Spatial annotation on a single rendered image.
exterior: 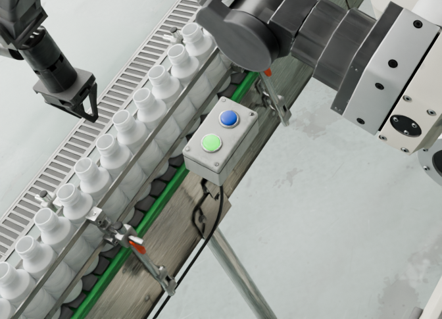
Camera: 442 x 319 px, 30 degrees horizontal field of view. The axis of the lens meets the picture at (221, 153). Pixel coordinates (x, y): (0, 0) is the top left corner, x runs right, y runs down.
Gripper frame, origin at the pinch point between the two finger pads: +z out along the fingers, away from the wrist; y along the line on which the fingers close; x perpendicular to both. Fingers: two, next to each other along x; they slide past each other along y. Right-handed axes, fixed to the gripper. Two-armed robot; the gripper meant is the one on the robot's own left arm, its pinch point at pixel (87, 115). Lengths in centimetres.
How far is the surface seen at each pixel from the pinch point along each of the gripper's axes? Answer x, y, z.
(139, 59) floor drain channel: 99, -140, 124
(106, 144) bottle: 0.5, -2.0, 9.8
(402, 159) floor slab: 86, -8, 124
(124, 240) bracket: -13.2, 10.4, 16.0
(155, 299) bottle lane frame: -13.9, 4.5, 40.9
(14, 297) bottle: -31.7, 0.9, 12.3
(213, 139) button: 9.7, 16.6, 12.5
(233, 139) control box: 12.1, 18.8, 14.3
